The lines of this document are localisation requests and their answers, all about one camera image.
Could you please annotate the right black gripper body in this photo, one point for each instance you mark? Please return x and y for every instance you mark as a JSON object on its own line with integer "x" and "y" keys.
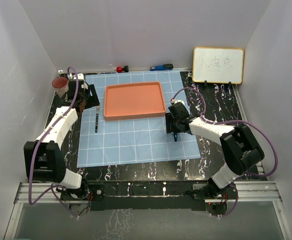
{"x": 172, "y": 126}

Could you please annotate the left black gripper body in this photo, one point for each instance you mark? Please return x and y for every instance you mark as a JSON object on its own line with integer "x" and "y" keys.
{"x": 89, "y": 98}

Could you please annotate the silver metal fork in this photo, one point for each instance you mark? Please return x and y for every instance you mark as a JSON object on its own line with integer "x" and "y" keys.
{"x": 97, "y": 118}

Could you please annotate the pink floral mug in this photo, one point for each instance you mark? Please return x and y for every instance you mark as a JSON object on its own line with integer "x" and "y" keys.
{"x": 60, "y": 84}

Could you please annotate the orange plastic tray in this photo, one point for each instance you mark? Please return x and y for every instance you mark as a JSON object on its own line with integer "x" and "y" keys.
{"x": 134, "y": 101}

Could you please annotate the blue checked tablecloth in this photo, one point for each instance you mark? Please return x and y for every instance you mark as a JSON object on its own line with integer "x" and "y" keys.
{"x": 132, "y": 141}

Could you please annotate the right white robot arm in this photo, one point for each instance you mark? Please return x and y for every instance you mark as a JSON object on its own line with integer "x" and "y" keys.
{"x": 239, "y": 146}

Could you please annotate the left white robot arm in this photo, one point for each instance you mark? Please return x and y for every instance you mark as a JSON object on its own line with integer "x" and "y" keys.
{"x": 43, "y": 158}

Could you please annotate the red capped marker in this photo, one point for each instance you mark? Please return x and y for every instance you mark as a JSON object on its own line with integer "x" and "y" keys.
{"x": 124, "y": 69}

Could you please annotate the blue marker pen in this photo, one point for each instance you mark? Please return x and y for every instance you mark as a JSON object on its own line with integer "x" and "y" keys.
{"x": 164, "y": 67}

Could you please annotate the small framed whiteboard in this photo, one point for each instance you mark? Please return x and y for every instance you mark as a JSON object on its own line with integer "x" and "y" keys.
{"x": 218, "y": 65}

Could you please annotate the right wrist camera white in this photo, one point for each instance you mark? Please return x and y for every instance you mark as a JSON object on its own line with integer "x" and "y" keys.
{"x": 174, "y": 101}

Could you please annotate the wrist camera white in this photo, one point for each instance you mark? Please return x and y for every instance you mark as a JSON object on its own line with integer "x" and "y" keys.
{"x": 78, "y": 77}
{"x": 174, "y": 101}

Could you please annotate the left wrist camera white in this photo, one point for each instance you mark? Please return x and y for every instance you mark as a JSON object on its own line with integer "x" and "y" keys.
{"x": 78, "y": 77}

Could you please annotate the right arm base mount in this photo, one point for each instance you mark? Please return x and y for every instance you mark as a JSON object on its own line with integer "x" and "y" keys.
{"x": 205, "y": 191}

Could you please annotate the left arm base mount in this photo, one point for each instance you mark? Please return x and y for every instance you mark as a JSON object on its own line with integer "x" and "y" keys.
{"x": 87, "y": 191}

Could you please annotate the aluminium frame rail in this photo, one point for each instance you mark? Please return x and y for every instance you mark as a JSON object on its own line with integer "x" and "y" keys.
{"x": 247, "y": 191}

